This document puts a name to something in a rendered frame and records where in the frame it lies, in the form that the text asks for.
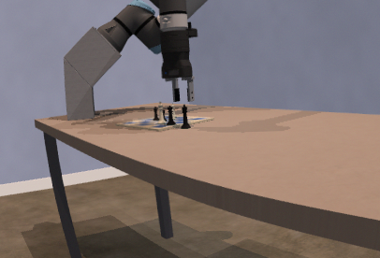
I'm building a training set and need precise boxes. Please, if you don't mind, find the blue and cream chessboard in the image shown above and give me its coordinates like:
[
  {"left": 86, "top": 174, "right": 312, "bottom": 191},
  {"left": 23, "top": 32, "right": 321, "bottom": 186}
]
[{"left": 115, "top": 115, "right": 214, "bottom": 131}]

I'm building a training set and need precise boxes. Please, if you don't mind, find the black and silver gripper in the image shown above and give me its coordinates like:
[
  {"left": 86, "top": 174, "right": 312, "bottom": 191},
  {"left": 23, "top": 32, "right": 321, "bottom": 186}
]
[{"left": 160, "top": 14, "right": 197, "bottom": 102}]

